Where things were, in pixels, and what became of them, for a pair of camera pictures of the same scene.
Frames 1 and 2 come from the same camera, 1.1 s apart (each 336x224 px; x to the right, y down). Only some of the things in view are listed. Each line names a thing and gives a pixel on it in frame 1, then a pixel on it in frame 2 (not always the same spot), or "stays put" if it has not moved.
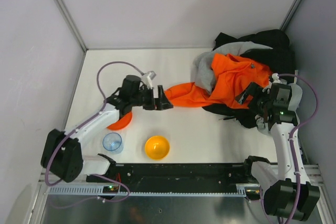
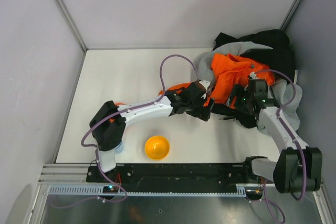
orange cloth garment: x=233 y=75 stays put
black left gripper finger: x=162 y=97 -> x=211 y=102
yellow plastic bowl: x=157 y=148 stays put
